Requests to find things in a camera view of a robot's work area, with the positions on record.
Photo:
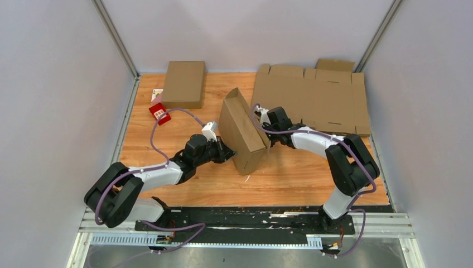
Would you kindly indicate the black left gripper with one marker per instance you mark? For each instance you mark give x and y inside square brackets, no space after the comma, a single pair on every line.
[225,153]

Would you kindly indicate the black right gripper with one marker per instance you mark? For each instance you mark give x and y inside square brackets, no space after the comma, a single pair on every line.
[266,125]

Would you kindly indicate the brown cardboard box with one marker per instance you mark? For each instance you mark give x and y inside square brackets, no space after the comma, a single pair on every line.
[184,85]
[251,145]

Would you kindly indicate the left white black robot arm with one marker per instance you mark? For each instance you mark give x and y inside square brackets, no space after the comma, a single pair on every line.
[114,198]

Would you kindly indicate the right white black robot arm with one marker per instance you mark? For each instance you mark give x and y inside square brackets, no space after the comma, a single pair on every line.
[352,167]

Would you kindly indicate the closed brown cardboard box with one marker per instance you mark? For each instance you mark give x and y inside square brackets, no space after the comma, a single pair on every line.
[184,85]

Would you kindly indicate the stack of flat cardboard sheets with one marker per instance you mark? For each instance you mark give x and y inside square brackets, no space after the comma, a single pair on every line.
[330,97]

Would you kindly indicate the red plastic window block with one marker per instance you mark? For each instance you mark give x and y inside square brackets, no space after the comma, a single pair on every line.
[158,112]

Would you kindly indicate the playing card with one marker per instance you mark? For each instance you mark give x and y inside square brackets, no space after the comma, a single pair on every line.
[156,95]

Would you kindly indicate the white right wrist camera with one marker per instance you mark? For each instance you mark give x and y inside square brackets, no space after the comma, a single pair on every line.
[262,114]

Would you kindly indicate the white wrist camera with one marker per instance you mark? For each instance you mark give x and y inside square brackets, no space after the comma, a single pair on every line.
[209,130]
[262,114]

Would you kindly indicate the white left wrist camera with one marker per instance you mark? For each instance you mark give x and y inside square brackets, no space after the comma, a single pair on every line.
[209,130]

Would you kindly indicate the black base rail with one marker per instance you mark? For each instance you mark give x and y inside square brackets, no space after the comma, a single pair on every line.
[249,225]

